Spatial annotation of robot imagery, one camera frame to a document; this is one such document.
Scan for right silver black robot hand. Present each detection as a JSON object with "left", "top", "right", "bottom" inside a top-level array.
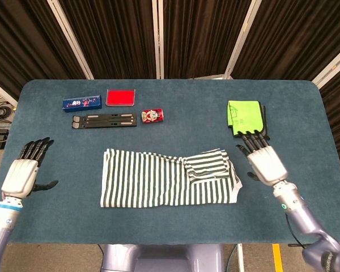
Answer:
[{"left": 236, "top": 129, "right": 289, "bottom": 187}]

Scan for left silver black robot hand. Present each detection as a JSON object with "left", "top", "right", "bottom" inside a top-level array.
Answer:
[{"left": 0, "top": 137, "right": 59, "bottom": 199}]

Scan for green white striped t-shirt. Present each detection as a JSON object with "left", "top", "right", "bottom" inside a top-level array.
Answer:
[{"left": 99, "top": 147, "right": 244, "bottom": 210}]

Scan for black folding stand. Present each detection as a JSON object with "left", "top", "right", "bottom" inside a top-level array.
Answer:
[{"left": 71, "top": 112, "right": 138, "bottom": 130}]

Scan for green grey microfiber cloth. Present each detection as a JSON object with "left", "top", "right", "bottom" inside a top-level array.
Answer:
[{"left": 226, "top": 100, "right": 271, "bottom": 141}]

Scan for blue table cover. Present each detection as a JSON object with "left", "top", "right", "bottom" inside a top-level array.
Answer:
[{"left": 1, "top": 79, "right": 340, "bottom": 246}]

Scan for blue printed cardboard box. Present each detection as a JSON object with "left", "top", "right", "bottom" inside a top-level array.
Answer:
[{"left": 62, "top": 95, "right": 103, "bottom": 113}]

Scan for red cartoon drink can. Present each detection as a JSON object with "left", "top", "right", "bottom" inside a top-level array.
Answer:
[{"left": 141, "top": 109, "right": 164, "bottom": 125}]

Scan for red rectangular tray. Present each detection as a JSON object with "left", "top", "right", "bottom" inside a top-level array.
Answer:
[{"left": 105, "top": 88, "right": 137, "bottom": 108}]

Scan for dark brown curtain panel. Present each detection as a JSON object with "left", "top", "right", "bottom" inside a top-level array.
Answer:
[
  {"left": 232, "top": 0, "right": 340, "bottom": 82},
  {"left": 163, "top": 0, "right": 254, "bottom": 80},
  {"left": 58, "top": 0, "right": 156, "bottom": 80},
  {"left": 0, "top": 0, "right": 87, "bottom": 100}
]

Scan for grey robot torso base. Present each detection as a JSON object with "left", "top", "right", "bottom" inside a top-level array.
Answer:
[{"left": 101, "top": 244, "right": 224, "bottom": 272}]

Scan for coiled black floor cables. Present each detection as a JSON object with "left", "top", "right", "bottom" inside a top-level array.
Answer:
[{"left": 0, "top": 104, "right": 16, "bottom": 124}]

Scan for white partition post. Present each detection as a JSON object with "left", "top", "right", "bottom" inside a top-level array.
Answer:
[
  {"left": 0, "top": 76, "right": 19, "bottom": 107},
  {"left": 151, "top": 0, "right": 164, "bottom": 80},
  {"left": 46, "top": 0, "right": 95, "bottom": 80},
  {"left": 311, "top": 42, "right": 340, "bottom": 88},
  {"left": 224, "top": 0, "right": 263, "bottom": 80}
]

